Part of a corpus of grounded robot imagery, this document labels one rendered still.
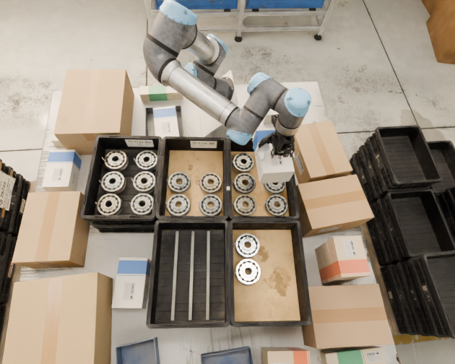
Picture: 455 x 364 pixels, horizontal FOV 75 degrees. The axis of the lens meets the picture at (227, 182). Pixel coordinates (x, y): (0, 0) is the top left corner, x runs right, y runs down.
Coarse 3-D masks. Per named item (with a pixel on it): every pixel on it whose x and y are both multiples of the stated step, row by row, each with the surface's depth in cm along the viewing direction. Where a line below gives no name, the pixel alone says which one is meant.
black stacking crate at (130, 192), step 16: (112, 144) 141; (96, 160) 132; (96, 176) 132; (128, 176) 139; (96, 192) 133; (128, 192) 136; (96, 208) 131; (128, 208) 132; (96, 224) 129; (112, 224) 129; (128, 224) 130; (144, 224) 130
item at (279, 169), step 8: (264, 128) 118; (272, 128) 118; (256, 136) 116; (264, 136) 116; (256, 144) 117; (272, 152) 113; (256, 160) 119; (264, 160) 111; (272, 160) 112; (280, 160) 112; (288, 160) 112; (264, 168) 110; (272, 168) 110; (280, 168) 110; (288, 168) 111; (264, 176) 112; (272, 176) 112; (280, 176) 113; (288, 176) 114
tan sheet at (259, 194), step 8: (232, 152) 147; (240, 152) 148; (248, 152) 148; (232, 160) 145; (232, 168) 144; (256, 168) 144; (232, 176) 142; (256, 176) 143; (232, 184) 140; (256, 184) 141; (232, 192) 138; (256, 192) 139; (264, 192) 139; (232, 200) 137; (256, 200) 137; (264, 200) 138; (232, 208) 135; (256, 208) 136
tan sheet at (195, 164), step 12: (180, 156) 145; (192, 156) 145; (204, 156) 146; (216, 156) 146; (168, 168) 142; (180, 168) 142; (192, 168) 142; (204, 168) 143; (216, 168) 143; (192, 180) 140; (168, 192) 136; (192, 192) 137; (180, 204) 134; (192, 204) 135
